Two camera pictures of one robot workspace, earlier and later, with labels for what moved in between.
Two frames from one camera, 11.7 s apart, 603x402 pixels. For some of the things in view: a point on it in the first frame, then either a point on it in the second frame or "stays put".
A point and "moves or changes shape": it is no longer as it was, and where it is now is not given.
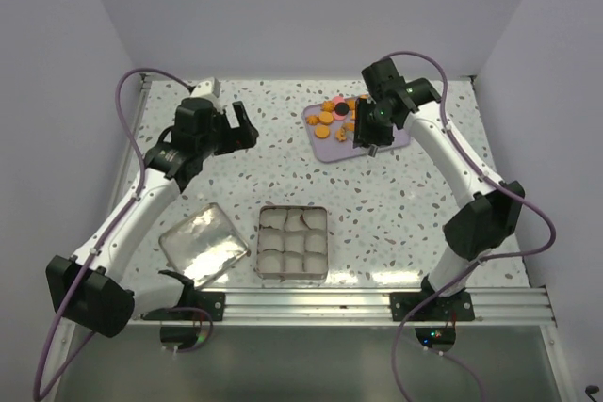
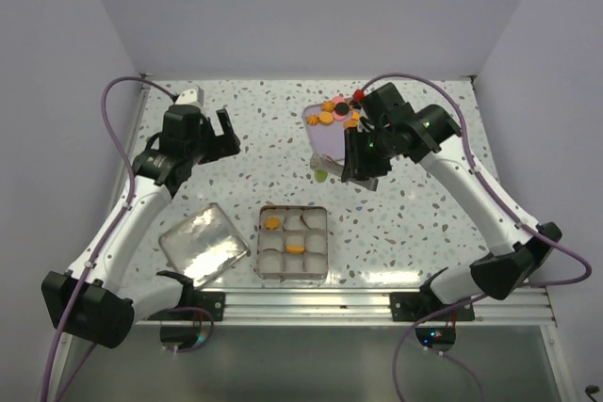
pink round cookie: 335,100 stays put
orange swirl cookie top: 328,105 stays put
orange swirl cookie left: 312,120 stays put
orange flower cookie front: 341,135 to 271,222
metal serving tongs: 372,151 moves or changes shape
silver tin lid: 204,245 stays put
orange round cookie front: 321,132 to 294,249
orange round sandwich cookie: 326,118 stays put
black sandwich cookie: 342,108 stays put
